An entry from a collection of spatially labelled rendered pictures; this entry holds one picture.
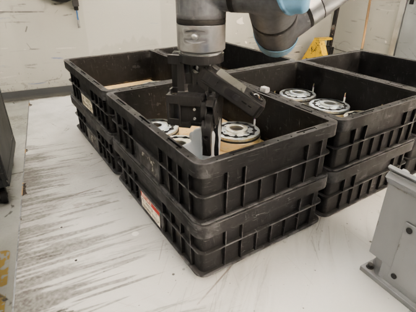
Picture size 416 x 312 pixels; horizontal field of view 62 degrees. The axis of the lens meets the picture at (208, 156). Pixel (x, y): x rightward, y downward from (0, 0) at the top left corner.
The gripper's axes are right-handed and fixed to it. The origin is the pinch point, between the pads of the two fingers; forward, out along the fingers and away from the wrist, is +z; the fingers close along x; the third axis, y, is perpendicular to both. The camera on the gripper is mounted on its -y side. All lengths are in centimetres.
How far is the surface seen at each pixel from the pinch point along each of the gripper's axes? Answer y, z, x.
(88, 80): 36.2, -7.7, -21.3
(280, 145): -11.6, -6.9, 3.7
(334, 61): -26, -5, -66
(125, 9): 161, 3, -310
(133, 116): 15.5, -7.5, -1.3
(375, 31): -106, 30, -410
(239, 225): -6.3, 7.0, 7.6
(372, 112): -28.0, -7.6, -13.2
